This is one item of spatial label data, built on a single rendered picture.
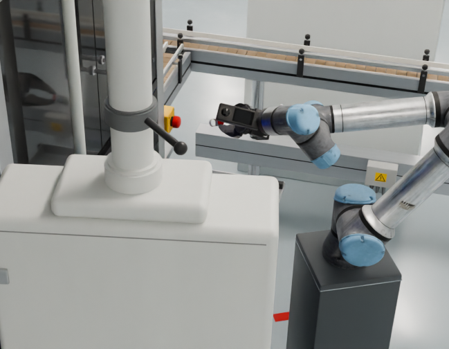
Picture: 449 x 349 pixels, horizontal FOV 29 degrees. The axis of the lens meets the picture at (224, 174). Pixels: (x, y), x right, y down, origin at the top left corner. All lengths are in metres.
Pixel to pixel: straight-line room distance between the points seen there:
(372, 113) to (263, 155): 1.33
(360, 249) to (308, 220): 1.72
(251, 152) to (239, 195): 2.09
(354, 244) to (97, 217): 1.04
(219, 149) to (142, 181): 2.20
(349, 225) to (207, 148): 1.37
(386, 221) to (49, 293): 1.08
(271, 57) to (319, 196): 1.05
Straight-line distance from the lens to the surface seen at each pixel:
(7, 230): 1.49
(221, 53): 3.39
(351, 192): 2.48
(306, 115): 2.14
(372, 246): 2.35
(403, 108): 2.33
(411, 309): 3.67
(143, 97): 1.37
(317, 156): 2.21
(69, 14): 1.75
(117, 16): 1.31
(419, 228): 4.11
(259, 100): 3.49
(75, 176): 1.50
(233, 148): 3.61
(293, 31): 3.96
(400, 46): 3.93
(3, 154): 1.71
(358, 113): 2.31
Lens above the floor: 2.42
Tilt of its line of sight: 34 degrees down
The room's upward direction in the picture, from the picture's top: 2 degrees clockwise
